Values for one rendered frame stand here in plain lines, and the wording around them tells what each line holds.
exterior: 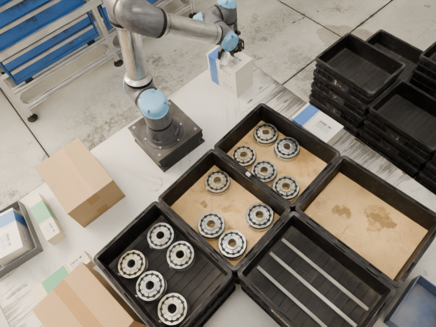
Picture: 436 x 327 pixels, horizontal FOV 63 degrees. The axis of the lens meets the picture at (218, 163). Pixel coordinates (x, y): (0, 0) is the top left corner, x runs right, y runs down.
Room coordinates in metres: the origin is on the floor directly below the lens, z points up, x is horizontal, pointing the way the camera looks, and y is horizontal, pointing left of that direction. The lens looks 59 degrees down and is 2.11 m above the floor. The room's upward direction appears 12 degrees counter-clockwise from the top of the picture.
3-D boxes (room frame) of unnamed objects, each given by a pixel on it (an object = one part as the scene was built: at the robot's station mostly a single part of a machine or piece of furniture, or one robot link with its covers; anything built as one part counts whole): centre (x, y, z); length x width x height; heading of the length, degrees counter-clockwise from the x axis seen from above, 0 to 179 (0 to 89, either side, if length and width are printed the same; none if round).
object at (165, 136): (1.01, 0.21, 0.85); 0.15 x 0.15 x 0.10
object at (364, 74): (1.38, -0.90, 0.37); 0.40 x 0.30 x 0.45; 31
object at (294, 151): (0.76, -0.29, 0.86); 0.10 x 0.10 x 0.01
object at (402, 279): (0.39, -0.46, 0.92); 0.40 x 0.30 x 0.02; 36
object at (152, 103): (1.01, 0.21, 0.97); 0.13 x 0.12 x 0.14; 23
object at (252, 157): (0.76, -0.11, 0.86); 0.10 x 0.10 x 0.01
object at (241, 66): (1.32, -0.16, 0.84); 0.20 x 0.12 x 0.09; 34
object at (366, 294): (0.21, -0.22, 0.87); 0.40 x 0.30 x 0.11; 36
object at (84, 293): (0.27, 0.56, 0.78); 0.30 x 0.22 x 0.16; 38
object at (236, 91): (1.32, -0.16, 0.75); 0.20 x 0.12 x 0.09; 35
